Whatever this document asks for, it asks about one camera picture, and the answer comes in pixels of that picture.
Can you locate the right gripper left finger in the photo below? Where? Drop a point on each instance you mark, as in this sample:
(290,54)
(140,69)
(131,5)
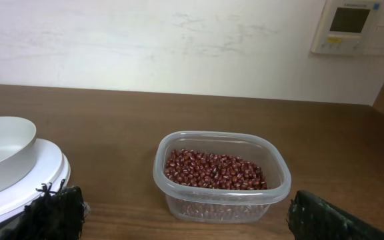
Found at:
(56,215)

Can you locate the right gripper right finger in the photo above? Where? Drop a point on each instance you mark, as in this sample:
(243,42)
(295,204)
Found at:
(310,217)

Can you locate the white digital kitchen scale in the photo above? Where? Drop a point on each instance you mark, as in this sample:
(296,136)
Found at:
(51,167)

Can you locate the white round bowl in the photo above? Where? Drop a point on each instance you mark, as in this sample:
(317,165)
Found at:
(17,152)

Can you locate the clear plastic food container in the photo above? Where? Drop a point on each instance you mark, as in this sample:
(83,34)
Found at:
(220,205)

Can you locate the red adzuki beans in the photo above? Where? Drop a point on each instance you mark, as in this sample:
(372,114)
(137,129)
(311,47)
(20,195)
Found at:
(213,171)

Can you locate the beige wall control panel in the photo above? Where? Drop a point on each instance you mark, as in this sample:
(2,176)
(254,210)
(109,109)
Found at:
(350,27)

